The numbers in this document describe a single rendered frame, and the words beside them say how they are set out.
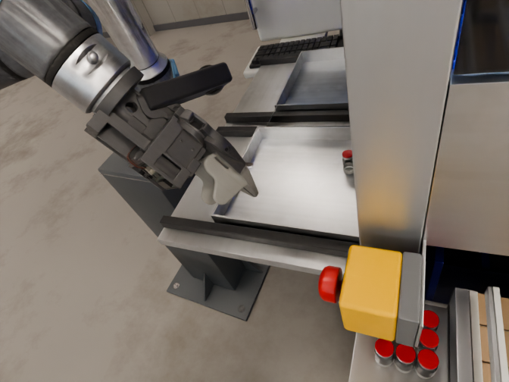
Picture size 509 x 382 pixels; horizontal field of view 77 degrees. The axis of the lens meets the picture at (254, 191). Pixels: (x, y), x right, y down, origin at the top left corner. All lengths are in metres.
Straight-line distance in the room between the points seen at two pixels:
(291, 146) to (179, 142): 0.40
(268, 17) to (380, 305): 1.21
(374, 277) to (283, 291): 1.18
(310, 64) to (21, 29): 0.78
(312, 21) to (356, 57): 1.13
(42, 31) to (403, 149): 0.33
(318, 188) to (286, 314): 0.92
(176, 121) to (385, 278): 0.27
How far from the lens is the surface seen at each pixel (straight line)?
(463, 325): 0.45
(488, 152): 0.29
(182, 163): 0.37
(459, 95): 0.26
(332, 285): 0.37
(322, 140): 0.72
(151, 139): 0.38
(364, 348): 0.49
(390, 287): 0.35
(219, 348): 1.51
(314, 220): 0.58
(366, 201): 0.34
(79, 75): 0.37
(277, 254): 0.56
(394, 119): 0.27
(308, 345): 1.42
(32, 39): 0.38
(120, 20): 0.89
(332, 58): 1.01
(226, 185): 0.40
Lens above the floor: 1.35
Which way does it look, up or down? 45 degrees down
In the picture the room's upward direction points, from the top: 23 degrees counter-clockwise
